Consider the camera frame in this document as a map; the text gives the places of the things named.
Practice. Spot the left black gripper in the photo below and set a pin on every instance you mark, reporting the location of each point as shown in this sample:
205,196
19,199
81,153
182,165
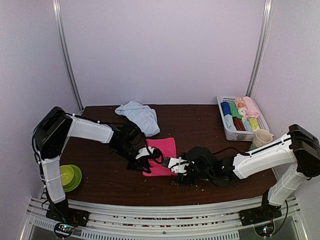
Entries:
141,164

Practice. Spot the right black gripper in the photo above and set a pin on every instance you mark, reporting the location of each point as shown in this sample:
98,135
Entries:
184,180

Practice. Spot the magenta pink towel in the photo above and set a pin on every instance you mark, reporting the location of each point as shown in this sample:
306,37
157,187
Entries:
167,146

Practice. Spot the white plastic basket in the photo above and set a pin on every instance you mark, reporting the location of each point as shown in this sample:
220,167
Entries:
240,135

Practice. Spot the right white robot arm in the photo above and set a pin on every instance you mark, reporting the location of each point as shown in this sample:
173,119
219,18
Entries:
298,148

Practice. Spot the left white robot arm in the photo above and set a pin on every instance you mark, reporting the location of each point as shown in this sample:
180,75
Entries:
52,134

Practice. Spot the light blue rolled towel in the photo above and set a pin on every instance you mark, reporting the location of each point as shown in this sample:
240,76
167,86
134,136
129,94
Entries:
229,122

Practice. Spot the dark red rolled towel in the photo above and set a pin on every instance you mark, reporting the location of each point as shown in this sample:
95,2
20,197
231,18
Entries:
238,124

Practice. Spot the green rolled towel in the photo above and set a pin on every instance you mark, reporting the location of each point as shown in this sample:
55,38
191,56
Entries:
234,110

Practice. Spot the cream patterned mug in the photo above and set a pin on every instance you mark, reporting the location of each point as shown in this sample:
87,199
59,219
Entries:
261,138

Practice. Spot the green plate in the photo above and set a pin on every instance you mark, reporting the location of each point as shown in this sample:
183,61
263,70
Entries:
76,181

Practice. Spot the yellow rolled towel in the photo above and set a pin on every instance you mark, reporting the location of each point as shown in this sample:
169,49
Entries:
254,124

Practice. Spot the cartoon print rolled towel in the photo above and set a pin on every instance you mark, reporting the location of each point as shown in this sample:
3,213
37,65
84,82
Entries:
241,107

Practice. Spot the green bowl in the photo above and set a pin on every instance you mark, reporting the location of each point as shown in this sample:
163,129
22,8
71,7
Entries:
67,175

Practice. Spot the light pink rolled towel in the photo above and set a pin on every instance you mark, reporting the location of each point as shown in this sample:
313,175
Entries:
252,110

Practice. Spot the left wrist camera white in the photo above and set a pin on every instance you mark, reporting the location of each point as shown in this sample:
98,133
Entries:
144,152

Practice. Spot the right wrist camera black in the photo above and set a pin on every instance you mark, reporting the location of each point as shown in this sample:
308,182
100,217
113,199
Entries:
176,165

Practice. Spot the aluminium front rail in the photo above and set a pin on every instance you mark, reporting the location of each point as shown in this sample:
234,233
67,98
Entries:
217,221

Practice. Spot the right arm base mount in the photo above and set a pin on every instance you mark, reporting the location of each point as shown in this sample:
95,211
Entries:
256,215

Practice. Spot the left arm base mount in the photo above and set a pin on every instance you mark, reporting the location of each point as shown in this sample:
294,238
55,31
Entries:
71,216

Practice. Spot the left aluminium post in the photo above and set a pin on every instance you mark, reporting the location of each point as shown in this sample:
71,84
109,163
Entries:
65,53

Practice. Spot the aluminium post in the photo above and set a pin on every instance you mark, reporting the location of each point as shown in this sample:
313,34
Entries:
261,47
65,53

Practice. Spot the right aluminium post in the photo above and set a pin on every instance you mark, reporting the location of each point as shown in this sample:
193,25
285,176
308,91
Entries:
261,47

